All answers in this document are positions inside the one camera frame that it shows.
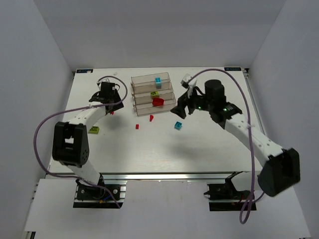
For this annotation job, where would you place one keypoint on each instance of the blue rounded lego brick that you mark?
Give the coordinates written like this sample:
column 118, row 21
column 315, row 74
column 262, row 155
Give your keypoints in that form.
column 158, row 82

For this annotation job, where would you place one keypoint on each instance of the clear bin nearest front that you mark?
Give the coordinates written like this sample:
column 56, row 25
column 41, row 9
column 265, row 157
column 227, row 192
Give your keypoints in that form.
column 149, row 109

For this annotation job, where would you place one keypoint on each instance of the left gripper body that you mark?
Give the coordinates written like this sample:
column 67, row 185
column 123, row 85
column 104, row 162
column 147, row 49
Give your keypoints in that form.
column 115, row 105

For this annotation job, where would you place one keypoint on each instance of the green rounded lego brick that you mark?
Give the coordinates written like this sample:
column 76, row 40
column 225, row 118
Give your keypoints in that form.
column 154, row 94

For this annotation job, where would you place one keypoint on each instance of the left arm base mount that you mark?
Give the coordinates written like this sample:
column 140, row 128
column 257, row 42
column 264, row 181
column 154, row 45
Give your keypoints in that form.
column 89, row 197

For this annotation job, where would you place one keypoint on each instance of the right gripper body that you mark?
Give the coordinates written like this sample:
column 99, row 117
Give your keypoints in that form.
column 187, row 101

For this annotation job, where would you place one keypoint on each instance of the blue corner label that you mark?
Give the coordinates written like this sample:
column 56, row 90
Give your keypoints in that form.
column 84, row 71
column 232, row 69

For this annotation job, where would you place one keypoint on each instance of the clear bin back row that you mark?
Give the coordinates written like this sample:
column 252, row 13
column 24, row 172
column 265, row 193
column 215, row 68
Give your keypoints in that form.
column 150, row 79

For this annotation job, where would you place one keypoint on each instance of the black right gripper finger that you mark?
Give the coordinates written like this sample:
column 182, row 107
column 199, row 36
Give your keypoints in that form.
column 183, row 100
column 179, row 110

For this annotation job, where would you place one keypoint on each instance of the clear bin second row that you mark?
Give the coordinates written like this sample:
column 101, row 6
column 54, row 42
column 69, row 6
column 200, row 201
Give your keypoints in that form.
column 146, row 98

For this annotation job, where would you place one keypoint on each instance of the red rounded lego brick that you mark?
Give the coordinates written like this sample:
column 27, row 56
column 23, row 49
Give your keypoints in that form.
column 158, row 102

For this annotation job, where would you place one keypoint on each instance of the aluminium table rail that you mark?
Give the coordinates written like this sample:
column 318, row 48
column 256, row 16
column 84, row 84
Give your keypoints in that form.
column 169, row 176

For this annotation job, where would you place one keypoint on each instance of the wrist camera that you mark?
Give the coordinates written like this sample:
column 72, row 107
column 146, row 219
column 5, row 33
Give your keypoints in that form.
column 103, row 80
column 188, row 84

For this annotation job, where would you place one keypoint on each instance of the clear bin third row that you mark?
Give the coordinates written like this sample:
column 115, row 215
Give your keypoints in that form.
column 147, row 88

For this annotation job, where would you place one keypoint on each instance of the right blue corner label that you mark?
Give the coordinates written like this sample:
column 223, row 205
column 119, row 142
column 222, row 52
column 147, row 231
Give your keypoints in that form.
column 232, row 69

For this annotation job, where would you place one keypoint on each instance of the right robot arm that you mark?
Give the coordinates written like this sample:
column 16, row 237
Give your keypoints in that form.
column 280, row 167

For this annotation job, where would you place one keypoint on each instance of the left blue corner label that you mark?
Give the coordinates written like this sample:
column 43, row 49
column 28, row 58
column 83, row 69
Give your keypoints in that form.
column 84, row 71

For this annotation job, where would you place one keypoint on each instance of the blue square lego brick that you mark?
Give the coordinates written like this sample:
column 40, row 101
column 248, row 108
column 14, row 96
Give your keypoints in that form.
column 178, row 125

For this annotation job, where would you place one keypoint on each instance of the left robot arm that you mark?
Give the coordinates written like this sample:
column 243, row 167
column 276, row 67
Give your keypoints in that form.
column 70, row 142

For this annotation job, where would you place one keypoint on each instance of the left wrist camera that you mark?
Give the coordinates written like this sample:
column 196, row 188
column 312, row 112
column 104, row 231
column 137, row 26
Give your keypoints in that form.
column 103, row 80

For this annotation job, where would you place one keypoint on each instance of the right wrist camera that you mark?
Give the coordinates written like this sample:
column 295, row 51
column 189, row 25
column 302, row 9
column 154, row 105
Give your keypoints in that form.
column 188, row 84

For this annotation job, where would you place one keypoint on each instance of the small green lego piece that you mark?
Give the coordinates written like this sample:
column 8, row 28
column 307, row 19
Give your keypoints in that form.
column 94, row 130

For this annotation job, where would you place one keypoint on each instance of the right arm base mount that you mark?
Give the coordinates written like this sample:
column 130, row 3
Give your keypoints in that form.
column 224, row 197

